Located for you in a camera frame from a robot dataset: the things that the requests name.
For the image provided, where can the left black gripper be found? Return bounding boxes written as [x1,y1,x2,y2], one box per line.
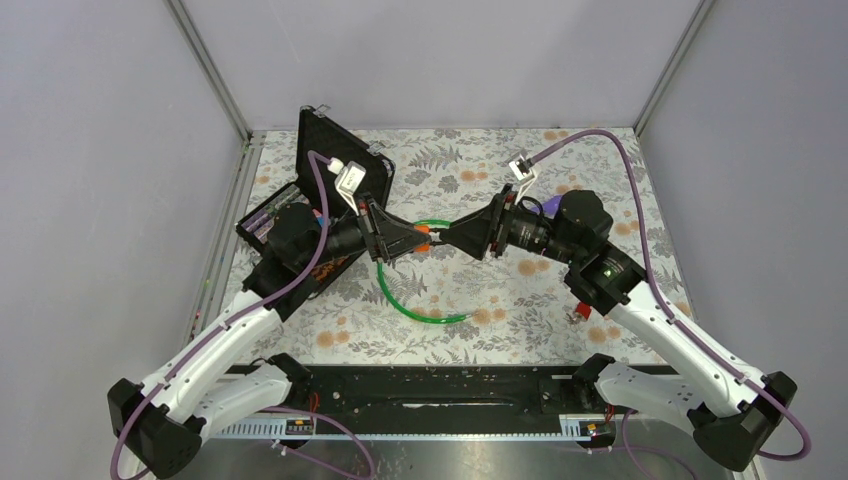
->
[301,192,432,270]

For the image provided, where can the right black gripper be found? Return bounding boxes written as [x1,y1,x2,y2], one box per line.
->
[439,183,582,265]

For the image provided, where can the orange black padlock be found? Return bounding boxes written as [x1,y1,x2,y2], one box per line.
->
[413,225,434,253]

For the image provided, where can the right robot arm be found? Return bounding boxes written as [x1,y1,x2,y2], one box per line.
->
[440,186,797,472]

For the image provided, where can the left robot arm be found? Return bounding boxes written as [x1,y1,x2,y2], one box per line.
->
[107,198,430,479]

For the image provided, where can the black poker chip case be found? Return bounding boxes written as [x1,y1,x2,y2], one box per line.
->
[236,104,397,298]

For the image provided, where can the green cable lock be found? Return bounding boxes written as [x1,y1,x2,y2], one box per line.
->
[376,219,472,325]

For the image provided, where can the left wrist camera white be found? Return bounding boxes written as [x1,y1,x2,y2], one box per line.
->
[327,157,367,215]

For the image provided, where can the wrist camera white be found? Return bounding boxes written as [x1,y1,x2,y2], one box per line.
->
[508,151,538,204]
[327,157,367,215]

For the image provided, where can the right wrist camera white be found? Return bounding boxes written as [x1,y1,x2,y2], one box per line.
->
[508,151,538,204]

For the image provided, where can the purple cylindrical handle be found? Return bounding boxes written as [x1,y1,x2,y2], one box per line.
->
[527,195,562,217]

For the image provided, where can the black mounting base plate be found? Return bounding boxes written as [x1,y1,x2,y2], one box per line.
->
[225,362,709,437]

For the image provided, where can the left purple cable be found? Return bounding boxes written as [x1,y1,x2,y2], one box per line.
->
[109,150,379,480]

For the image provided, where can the purple cable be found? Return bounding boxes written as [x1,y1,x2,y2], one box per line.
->
[109,150,379,480]
[529,128,813,478]

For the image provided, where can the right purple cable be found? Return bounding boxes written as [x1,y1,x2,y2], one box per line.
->
[529,128,813,478]

